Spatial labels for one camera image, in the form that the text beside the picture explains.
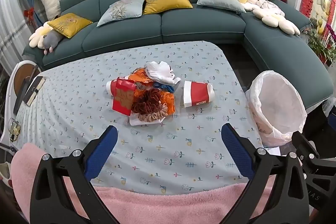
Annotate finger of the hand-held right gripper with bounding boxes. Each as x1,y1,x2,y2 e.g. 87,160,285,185
291,132,326,161

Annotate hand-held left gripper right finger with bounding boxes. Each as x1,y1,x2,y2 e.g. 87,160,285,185
218,123,309,224

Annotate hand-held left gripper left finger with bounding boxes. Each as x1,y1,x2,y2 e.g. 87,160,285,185
30,125,124,224

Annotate orange foil wrapper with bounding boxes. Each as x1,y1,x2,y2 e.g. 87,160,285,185
129,68,175,114

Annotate white paper sheet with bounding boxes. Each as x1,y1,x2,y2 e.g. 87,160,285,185
129,112,164,127

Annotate floral light blue tablecloth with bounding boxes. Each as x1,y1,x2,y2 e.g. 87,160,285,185
12,41,265,195

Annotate red gold packet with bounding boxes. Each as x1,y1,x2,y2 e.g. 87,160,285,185
112,77,137,116

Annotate beige scrunchie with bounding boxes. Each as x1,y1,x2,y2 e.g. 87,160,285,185
138,110,168,123

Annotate brown scrunchie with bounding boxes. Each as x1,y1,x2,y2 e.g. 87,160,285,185
131,88,168,114

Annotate red white paper cup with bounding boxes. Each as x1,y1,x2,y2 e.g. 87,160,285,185
183,80,215,108
106,79,124,96

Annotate pink fuzzy blanket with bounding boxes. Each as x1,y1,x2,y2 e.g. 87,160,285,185
10,143,315,224

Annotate blue plastic scrap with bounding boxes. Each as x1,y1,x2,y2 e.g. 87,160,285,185
154,81,175,93

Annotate black book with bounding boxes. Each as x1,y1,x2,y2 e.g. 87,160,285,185
23,76,46,106

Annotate eyeglasses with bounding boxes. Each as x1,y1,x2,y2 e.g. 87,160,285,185
7,119,21,140

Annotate white sock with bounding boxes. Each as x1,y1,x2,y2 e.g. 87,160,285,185
145,61,181,85

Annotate dark flat tablet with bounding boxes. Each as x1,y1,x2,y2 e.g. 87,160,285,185
13,76,30,114

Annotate green potted plant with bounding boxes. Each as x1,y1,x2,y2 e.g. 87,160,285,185
306,18,336,64

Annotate white round side table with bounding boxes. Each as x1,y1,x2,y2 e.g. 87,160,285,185
5,61,40,119

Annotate pink orchid plant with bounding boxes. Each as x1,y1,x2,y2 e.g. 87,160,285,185
324,23,336,42

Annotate teal sectional sofa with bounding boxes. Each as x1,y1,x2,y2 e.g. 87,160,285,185
22,0,334,114

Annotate yellow embroidered cushion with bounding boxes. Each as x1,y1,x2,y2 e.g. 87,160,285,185
143,0,193,15
47,13,93,39

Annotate white crumpled cloth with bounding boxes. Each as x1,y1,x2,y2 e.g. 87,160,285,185
256,0,280,10

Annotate white sheer curtain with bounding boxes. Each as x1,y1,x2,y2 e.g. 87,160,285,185
0,0,32,75

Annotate red curtain bow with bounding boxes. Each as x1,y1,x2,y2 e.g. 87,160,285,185
24,7,36,24

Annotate long white plush toy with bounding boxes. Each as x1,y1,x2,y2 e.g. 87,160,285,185
34,0,61,21

